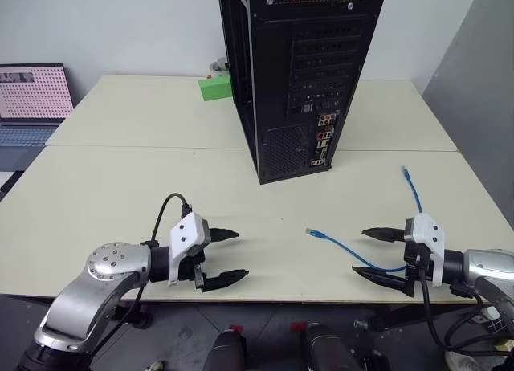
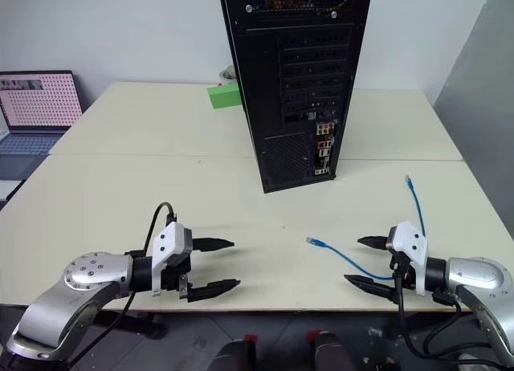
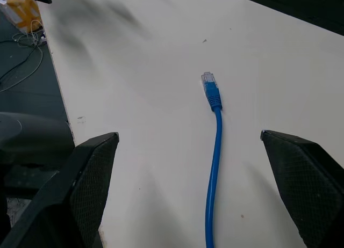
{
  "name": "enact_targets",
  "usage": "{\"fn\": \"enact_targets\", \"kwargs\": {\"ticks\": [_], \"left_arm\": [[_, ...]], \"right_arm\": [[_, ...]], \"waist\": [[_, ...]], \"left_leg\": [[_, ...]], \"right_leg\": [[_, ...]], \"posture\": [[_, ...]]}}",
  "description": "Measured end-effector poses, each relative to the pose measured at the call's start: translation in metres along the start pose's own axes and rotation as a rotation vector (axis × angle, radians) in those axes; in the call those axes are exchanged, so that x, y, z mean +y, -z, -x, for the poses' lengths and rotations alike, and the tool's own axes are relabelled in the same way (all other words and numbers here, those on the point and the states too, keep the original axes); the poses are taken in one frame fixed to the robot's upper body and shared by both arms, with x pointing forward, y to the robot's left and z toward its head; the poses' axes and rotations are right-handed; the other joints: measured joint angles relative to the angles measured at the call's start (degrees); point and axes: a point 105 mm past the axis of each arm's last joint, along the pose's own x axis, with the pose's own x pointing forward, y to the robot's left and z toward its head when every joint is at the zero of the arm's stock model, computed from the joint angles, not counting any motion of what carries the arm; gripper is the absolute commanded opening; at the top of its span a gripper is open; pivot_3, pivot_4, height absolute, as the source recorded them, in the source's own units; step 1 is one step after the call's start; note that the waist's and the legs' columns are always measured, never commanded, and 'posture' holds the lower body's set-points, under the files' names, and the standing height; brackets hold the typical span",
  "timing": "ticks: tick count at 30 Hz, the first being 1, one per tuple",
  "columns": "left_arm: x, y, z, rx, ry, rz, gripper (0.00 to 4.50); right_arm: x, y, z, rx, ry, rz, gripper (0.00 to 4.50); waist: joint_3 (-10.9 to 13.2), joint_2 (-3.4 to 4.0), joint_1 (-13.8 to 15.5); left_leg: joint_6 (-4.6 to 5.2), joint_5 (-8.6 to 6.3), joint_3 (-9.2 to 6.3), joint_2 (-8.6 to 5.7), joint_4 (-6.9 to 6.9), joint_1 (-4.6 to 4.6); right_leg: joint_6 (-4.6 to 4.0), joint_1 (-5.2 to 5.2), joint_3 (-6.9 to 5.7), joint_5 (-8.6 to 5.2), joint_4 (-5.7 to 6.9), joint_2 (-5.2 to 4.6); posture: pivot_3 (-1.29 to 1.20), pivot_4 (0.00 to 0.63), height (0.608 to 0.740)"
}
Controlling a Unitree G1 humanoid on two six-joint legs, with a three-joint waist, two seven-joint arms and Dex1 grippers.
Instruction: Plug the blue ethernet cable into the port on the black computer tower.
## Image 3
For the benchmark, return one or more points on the yellow and white package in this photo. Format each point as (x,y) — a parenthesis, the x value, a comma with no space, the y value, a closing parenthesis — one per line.
(21,9)

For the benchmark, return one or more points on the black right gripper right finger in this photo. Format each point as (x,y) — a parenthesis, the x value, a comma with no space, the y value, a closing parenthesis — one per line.
(309,186)

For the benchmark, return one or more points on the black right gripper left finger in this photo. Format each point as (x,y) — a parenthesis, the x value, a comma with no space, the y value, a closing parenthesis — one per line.
(67,194)

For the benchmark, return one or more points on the black device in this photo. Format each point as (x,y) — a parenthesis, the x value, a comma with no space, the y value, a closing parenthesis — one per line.
(301,6)

